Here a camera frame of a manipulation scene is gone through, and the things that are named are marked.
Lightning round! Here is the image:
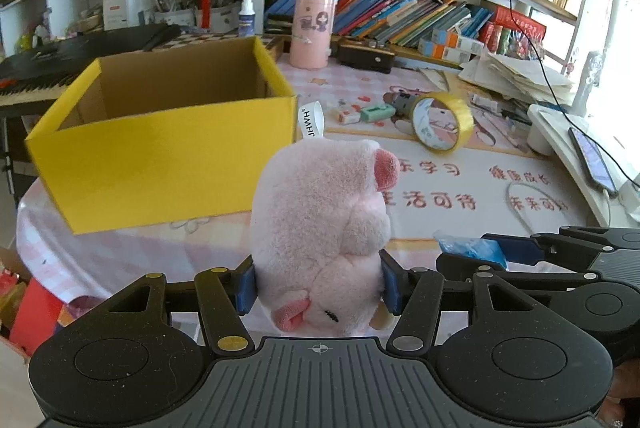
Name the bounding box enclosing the mint green crocodile clip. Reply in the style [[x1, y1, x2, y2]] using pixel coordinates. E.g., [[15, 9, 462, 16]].
[[360, 104, 397, 122]]

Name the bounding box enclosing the orange and blue carton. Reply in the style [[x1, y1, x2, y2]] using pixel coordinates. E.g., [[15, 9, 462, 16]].
[[417, 39, 473, 65], [431, 28, 486, 54]]

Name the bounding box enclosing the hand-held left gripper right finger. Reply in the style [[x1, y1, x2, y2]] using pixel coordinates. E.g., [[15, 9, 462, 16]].
[[378, 249, 576, 354]]

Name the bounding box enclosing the blue plastic wrapper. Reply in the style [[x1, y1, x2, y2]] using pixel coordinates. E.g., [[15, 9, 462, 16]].
[[432, 231, 508, 270]]

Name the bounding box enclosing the black cable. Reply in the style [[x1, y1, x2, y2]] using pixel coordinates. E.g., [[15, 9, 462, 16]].
[[477, 0, 640, 189]]

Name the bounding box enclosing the row of leaning books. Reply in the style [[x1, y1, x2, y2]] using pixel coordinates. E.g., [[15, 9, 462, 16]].
[[265, 0, 496, 49]]

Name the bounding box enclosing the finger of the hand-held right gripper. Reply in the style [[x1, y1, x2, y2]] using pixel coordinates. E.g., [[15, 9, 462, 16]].
[[482, 226, 640, 264], [436, 253, 601, 294]]

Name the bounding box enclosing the black electronic keyboard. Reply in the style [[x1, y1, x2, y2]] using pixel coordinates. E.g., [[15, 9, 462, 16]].
[[0, 23, 182, 106]]

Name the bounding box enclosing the pink cartoon humidifier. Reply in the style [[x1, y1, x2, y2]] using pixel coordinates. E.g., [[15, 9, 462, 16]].
[[290, 0, 339, 70]]

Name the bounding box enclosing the pile of white papers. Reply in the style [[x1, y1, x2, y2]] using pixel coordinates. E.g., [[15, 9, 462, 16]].
[[459, 48, 575, 106]]

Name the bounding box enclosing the yellow cardboard box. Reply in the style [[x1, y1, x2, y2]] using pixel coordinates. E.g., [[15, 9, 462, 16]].
[[25, 36, 299, 235]]

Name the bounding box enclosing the pink checked desktop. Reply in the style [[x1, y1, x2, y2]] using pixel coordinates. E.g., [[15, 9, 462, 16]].
[[15, 53, 640, 344]]

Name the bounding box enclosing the smartphone with dark screen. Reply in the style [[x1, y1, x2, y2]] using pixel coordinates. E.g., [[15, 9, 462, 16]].
[[567, 127, 618, 195]]

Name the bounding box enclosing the pink plush pig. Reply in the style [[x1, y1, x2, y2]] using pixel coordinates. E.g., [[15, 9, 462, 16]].
[[249, 96, 401, 338]]

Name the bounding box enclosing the grey blue toy car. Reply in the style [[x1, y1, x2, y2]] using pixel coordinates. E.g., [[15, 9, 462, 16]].
[[384, 91, 420, 119]]

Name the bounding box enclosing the yellow tape roll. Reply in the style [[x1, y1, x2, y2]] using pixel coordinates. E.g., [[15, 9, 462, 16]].
[[412, 92, 475, 155]]

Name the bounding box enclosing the red bag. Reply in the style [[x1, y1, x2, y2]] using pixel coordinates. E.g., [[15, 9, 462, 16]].
[[0, 268, 68, 359]]

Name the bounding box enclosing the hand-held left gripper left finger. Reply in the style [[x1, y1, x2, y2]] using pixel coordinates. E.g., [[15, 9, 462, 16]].
[[75, 255, 258, 356]]

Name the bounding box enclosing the person's right hand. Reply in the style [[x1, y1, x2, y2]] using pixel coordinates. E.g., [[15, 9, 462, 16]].
[[600, 360, 640, 428]]

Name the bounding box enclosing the red boxed book set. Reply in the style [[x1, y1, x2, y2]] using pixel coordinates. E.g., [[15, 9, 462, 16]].
[[487, 6, 548, 54]]

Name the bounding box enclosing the wooden chess box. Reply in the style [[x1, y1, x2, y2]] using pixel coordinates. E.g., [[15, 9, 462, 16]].
[[150, 30, 290, 62]]

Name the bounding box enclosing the white device stand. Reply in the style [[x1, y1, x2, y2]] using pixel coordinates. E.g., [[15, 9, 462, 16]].
[[527, 103, 640, 229]]

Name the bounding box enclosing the grey wire loop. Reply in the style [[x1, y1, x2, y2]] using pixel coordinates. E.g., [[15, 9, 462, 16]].
[[506, 181, 568, 229]]

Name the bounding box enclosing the white pen holder with pens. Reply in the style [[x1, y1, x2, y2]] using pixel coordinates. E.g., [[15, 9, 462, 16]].
[[152, 0, 241, 29]]

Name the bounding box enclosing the white spray bottle blue label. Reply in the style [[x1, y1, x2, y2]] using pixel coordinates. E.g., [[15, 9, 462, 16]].
[[238, 0, 256, 36]]

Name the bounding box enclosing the white box with red label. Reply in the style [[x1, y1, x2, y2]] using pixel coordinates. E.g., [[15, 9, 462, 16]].
[[102, 0, 126, 29]]

